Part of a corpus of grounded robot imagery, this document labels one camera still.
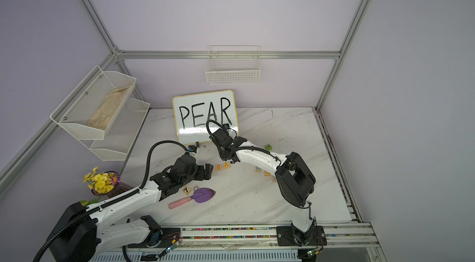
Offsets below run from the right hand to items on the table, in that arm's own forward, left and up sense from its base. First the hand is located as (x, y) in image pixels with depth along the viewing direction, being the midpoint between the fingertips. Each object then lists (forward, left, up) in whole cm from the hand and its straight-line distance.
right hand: (225, 148), depth 90 cm
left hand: (-9, +10, -2) cm, 14 cm away
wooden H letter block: (-7, -16, -9) cm, 20 cm away
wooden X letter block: (-12, -24, -10) cm, 28 cm away
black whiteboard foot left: (+9, +17, -7) cm, 20 cm away
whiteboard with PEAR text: (+22, +19, +3) cm, 29 cm away
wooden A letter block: (-5, 0, -9) cm, 10 cm away
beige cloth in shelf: (+6, +50, +21) cm, 55 cm away
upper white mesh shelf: (+7, +55, +23) cm, 60 cm away
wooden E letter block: (-6, +4, -9) cm, 11 cm away
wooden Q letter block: (-9, -20, -9) cm, 24 cm away
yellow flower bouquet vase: (-22, +40, +14) cm, 48 cm away
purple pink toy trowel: (-20, +11, -8) cm, 24 cm away
